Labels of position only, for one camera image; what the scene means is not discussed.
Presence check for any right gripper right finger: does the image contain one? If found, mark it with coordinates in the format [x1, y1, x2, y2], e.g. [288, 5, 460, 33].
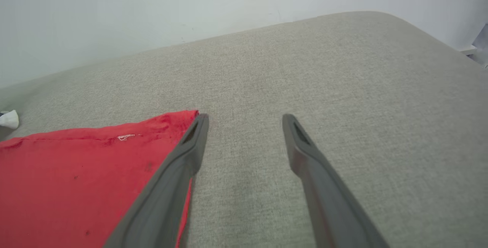
[281, 114, 390, 248]

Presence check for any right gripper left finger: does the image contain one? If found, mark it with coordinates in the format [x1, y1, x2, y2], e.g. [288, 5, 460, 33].
[103, 113, 210, 248]

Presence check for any red white basketball jersey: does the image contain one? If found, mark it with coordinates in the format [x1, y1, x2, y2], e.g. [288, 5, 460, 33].
[0, 110, 200, 248]

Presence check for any grey fabric sofa cushion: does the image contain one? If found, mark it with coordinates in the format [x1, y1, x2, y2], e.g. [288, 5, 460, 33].
[0, 11, 488, 248]

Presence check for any grey white wall fixture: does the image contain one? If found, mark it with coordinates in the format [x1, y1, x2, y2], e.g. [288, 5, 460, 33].
[457, 22, 488, 69]

